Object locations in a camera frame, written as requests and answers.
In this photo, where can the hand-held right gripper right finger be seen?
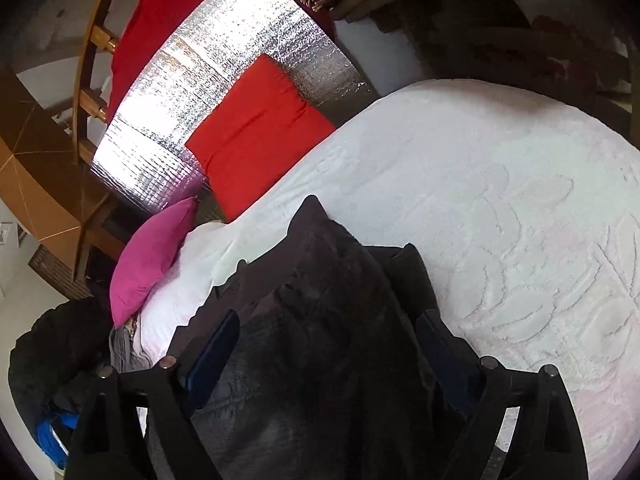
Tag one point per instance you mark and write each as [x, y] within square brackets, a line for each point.
[442, 355]

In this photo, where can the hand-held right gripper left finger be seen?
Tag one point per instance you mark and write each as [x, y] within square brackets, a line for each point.
[210, 355]

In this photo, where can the black puffer jacket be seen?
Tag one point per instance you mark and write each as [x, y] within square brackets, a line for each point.
[320, 310]

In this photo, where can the pile of dark clothes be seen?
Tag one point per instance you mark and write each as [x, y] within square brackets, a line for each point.
[50, 350]

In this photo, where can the grey cloth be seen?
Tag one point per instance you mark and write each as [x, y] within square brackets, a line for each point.
[127, 350]

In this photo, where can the pink pillow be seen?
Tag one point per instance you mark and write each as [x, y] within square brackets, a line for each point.
[150, 260]

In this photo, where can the white textured blanket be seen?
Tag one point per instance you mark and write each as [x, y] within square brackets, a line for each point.
[475, 185]

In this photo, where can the blue plastic item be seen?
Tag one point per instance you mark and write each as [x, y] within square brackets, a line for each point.
[50, 440]

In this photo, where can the small red cushion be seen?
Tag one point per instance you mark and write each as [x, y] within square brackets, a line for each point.
[255, 135]

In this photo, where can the brown wooden cabinet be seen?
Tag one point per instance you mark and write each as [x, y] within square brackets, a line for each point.
[40, 200]

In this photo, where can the silver foil mat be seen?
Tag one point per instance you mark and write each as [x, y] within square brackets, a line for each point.
[225, 45]

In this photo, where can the wooden spindle railing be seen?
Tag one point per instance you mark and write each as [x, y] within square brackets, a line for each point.
[87, 60]

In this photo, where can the dark wooden furniture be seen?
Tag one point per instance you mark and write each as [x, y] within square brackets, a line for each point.
[475, 20]

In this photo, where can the red blanket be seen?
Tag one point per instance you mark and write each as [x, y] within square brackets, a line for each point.
[160, 15]

